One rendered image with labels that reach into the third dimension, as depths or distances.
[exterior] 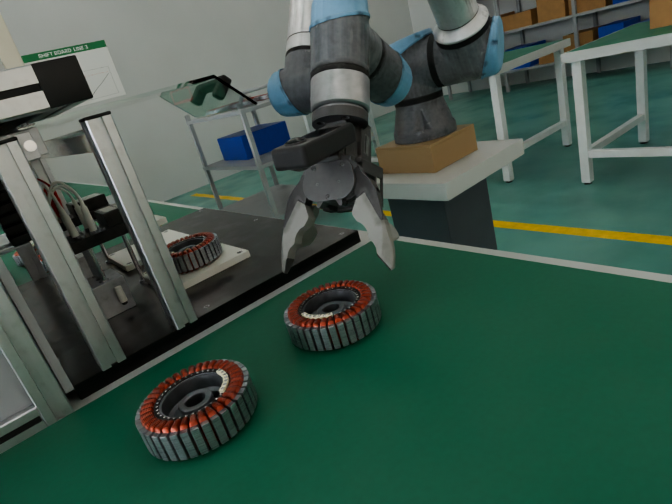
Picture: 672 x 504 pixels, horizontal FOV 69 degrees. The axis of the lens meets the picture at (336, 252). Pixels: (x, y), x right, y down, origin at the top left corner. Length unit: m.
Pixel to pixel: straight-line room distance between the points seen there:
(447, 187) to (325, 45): 0.51
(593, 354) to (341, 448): 0.23
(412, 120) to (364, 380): 0.80
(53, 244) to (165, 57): 6.08
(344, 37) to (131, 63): 5.93
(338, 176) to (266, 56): 6.72
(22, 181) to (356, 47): 0.41
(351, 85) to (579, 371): 0.39
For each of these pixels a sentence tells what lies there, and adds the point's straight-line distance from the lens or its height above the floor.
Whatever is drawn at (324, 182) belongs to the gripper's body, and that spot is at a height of 0.91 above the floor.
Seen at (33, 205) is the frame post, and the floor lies 0.98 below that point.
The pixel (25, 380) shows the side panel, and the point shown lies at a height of 0.81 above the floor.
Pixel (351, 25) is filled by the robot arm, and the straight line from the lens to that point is 0.66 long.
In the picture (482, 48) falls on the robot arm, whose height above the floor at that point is 0.98.
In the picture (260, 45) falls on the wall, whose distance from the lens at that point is 7.26.
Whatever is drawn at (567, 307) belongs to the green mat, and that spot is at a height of 0.75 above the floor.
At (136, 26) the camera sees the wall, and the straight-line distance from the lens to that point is 6.63.
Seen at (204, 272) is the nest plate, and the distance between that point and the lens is 0.83.
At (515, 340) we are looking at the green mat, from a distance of 0.51.
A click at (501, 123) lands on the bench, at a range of 3.39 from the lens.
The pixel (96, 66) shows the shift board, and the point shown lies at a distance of 6.41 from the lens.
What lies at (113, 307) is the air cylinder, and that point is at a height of 0.78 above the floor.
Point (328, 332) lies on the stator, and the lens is 0.54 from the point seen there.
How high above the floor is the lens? 1.04
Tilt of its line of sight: 21 degrees down
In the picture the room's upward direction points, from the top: 16 degrees counter-clockwise
